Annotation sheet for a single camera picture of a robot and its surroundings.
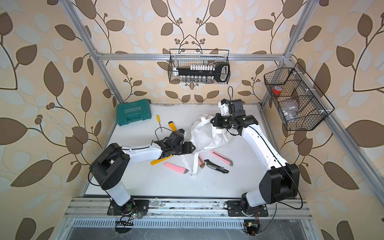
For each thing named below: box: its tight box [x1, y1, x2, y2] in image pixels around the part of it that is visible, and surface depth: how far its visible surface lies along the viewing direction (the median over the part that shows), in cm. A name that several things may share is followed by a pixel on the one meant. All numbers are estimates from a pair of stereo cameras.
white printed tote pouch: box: [181, 114, 232, 176], surface depth 84 cm
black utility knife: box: [204, 159, 229, 174], surface depth 89 cm
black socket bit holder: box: [172, 62, 231, 83], surface depth 86 cm
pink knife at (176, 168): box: [163, 162, 189, 174], surface depth 90 cm
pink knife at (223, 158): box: [210, 150, 234, 167], surface depth 93 cm
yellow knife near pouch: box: [168, 121, 177, 132], surface depth 110 cm
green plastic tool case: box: [116, 99, 152, 126], surface depth 113 cm
